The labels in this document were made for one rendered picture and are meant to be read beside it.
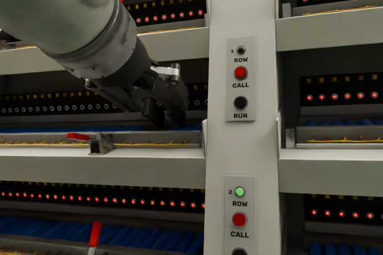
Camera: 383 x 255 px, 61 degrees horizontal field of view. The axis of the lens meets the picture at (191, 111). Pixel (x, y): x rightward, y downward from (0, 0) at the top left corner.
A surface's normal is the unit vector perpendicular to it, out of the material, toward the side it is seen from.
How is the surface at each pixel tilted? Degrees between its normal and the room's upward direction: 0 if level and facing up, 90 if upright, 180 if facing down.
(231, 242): 90
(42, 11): 148
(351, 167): 111
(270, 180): 90
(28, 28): 169
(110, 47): 128
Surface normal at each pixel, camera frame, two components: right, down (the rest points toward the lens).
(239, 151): -0.31, -0.22
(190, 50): -0.30, 0.14
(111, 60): 0.58, 0.67
